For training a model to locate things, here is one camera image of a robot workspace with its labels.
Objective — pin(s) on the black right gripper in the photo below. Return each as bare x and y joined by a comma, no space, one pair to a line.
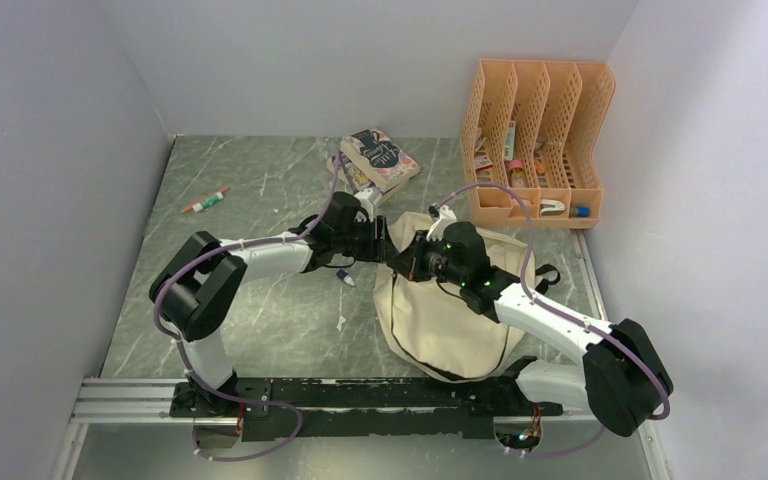
409,263

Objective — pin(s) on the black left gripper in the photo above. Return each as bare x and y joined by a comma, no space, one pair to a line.
376,249

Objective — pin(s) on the beige canvas backpack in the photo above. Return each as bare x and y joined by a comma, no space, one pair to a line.
437,332

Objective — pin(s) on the floral Little Women book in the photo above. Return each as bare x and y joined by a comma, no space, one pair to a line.
375,154

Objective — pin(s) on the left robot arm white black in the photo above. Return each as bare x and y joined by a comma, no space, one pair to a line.
193,294

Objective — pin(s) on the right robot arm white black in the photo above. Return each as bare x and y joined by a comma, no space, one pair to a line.
619,376

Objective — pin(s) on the small blue white tube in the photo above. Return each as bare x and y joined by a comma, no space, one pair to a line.
344,276

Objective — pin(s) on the purple illustrated paperback book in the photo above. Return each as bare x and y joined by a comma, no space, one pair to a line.
354,175

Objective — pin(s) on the white stapler in organizer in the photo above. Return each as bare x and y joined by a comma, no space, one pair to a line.
551,207

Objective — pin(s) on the green white packet in organizer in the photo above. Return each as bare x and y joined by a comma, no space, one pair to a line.
509,141

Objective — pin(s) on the orange plastic file organizer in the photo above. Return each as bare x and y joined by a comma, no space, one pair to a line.
559,108

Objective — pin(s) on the blue cap item in organizer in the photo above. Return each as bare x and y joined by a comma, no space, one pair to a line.
579,212

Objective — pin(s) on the orange green white marker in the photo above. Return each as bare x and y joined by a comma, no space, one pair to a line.
207,201

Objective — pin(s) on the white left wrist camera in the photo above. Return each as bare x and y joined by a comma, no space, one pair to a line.
369,198

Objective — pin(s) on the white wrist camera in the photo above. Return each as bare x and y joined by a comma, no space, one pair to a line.
442,216
369,198

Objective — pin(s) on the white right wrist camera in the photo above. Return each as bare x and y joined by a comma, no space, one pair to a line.
442,216

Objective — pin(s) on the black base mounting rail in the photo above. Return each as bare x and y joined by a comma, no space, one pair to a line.
314,407

